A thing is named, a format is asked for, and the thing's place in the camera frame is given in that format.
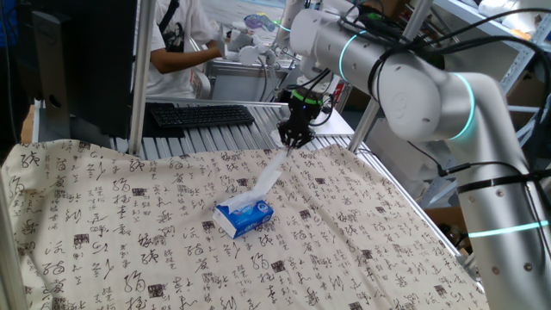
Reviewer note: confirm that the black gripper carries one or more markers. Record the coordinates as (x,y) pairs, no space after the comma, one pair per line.
(305,114)

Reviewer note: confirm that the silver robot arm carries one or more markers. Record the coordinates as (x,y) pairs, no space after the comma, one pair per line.
(413,99)

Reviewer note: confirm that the crumpled white tissue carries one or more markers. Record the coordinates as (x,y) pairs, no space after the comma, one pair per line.
(276,137)

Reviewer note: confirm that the grey metal workbench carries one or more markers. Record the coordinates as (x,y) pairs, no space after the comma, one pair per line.
(241,84)

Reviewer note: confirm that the black keyboard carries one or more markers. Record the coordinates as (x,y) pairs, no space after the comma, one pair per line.
(202,116)

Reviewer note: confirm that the blue tissue pack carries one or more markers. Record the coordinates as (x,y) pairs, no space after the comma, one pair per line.
(247,221)

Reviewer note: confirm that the white chair backrest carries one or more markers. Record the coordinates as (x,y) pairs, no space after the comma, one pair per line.
(202,86)

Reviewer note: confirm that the person in printed white T-shirt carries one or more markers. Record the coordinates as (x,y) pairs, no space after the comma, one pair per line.
(172,64)

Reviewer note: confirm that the open cardboard box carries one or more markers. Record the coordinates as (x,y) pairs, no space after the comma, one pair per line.
(443,217)

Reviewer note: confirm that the beige calligraphy tablecloth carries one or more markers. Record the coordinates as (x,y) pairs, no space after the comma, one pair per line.
(129,215)

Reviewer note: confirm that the black computer monitor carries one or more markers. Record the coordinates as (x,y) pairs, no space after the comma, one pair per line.
(99,64)

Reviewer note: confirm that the grey metal shelf rack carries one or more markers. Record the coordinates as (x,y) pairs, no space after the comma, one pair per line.
(516,64)

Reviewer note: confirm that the aluminium frame post with bracket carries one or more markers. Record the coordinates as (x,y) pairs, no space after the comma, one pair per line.
(467,264)

